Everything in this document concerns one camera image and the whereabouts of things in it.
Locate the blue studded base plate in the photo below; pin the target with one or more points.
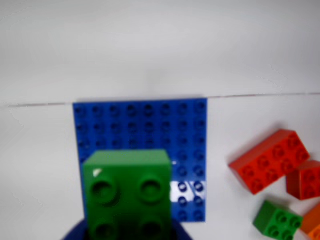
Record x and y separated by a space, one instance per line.
142 125

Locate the green two-by-four toy block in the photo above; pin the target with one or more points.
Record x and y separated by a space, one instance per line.
127 192

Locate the orange two-by-four toy block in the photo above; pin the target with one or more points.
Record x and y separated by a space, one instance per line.
312 223

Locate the red two-by-four toy block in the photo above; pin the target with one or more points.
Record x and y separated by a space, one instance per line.
271 162

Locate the green two-by-two toy block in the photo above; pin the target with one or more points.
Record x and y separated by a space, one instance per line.
276 221

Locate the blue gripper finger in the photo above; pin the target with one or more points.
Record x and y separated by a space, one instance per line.
178 232
76 232

